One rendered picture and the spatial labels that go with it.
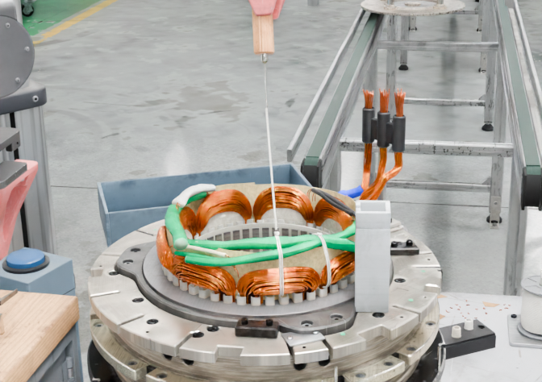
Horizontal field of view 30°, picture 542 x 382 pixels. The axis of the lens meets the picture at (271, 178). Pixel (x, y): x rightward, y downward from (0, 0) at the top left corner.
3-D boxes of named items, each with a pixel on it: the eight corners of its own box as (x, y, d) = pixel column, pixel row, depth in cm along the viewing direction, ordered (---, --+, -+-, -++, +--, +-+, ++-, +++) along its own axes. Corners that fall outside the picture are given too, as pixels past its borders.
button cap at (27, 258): (52, 259, 110) (52, 251, 109) (27, 273, 106) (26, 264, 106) (25, 252, 112) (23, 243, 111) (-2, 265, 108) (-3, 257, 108)
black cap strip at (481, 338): (495, 347, 141) (496, 333, 140) (401, 371, 135) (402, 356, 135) (475, 332, 145) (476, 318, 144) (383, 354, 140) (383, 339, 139)
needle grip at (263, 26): (276, 52, 85) (273, -19, 85) (256, 52, 84) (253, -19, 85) (271, 56, 86) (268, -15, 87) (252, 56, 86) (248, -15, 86)
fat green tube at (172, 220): (188, 261, 83) (186, 239, 82) (141, 259, 83) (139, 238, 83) (221, 197, 96) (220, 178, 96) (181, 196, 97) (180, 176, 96)
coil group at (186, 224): (186, 266, 91) (184, 223, 90) (167, 265, 91) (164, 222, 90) (200, 239, 97) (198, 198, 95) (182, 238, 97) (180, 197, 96)
